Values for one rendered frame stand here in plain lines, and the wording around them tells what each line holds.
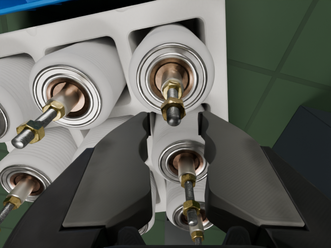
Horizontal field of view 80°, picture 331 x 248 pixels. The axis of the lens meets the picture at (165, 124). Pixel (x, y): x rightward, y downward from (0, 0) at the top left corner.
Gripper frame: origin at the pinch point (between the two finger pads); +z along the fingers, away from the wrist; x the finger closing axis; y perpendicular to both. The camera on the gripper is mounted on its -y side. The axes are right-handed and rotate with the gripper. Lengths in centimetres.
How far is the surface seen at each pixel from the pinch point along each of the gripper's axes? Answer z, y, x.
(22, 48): 16.6, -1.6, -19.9
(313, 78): 34.6, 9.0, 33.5
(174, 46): 9.1, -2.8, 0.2
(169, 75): 7.5, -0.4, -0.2
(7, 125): 9.1, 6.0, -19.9
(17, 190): 7.3, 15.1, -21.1
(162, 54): 9.2, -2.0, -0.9
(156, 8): 16.6, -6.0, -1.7
